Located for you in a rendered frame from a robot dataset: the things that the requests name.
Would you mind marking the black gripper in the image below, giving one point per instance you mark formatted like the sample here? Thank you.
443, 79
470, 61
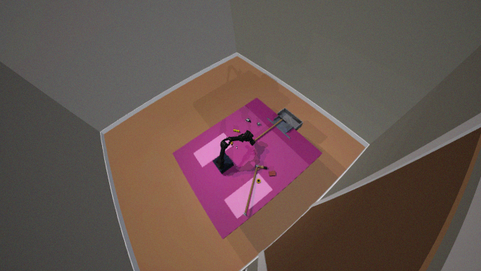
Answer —
252, 142

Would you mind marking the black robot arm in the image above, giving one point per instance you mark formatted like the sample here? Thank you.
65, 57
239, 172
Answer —
242, 137

